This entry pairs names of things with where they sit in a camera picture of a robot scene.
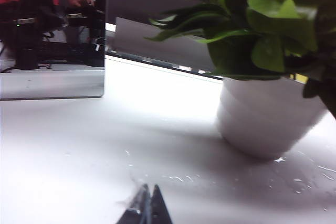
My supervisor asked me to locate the small yellow object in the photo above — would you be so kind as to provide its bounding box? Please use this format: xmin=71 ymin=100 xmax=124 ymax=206
xmin=293 ymin=73 xmax=309 ymax=84

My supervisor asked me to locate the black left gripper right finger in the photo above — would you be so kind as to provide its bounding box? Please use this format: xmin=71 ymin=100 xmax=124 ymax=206
xmin=151 ymin=184 xmax=174 ymax=224

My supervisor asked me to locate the glossy side panel with red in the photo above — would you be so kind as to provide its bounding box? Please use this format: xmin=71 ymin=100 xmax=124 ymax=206
xmin=0 ymin=0 xmax=107 ymax=101

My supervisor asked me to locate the green leafy plant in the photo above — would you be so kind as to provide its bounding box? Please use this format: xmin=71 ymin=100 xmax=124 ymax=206
xmin=135 ymin=0 xmax=336 ymax=120

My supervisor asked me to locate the white ribbed plant pot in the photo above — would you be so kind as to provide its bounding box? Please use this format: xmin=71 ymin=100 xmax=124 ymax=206
xmin=215 ymin=76 xmax=330 ymax=159

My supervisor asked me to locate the black robotic arm with camera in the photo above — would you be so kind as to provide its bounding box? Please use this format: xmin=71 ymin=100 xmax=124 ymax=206
xmin=14 ymin=0 xmax=64 ymax=70

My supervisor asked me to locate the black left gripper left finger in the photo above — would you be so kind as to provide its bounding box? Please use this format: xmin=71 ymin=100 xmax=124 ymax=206
xmin=117 ymin=183 xmax=152 ymax=224

